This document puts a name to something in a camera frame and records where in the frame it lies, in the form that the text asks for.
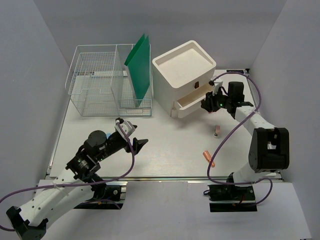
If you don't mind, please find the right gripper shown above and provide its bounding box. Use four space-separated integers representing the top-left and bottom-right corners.
201 87 232 113

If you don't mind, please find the white drawer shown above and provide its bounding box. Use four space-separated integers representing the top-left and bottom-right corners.
174 83 214 111

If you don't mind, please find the pink correction tape dispenser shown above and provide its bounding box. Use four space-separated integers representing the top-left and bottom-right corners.
214 125 221 138

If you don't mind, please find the white drawer cabinet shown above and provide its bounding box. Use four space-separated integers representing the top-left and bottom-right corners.
152 40 217 118

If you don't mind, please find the orange transparent lead case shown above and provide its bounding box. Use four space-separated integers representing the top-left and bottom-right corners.
202 150 215 168

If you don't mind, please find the green plastic folder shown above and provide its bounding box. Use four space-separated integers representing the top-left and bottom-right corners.
124 34 150 108

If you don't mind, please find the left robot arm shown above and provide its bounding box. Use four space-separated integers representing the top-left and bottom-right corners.
6 118 148 240

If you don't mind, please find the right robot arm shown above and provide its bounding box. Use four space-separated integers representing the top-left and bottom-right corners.
201 81 290 200

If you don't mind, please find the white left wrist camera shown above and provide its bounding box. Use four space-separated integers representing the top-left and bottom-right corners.
114 118 132 138

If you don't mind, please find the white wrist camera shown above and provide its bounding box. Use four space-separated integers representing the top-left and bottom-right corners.
208 76 223 91
114 118 132 138

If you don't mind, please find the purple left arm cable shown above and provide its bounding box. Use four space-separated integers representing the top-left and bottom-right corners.
0 118 137 231

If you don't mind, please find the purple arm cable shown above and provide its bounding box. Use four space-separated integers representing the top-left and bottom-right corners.
206 72 273 206
0 118 137 231

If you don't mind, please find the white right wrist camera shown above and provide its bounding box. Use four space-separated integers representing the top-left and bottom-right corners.
208 76 223 91

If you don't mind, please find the white wire mesh organizer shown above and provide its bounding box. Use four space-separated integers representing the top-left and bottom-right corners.
65 44 152 117

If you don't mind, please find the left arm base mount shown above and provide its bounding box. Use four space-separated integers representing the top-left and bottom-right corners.
74 181 128 210

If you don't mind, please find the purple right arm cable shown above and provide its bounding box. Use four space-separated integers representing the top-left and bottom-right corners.
206 72 273 206

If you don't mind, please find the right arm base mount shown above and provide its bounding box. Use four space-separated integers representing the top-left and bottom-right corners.
203 184 257 213

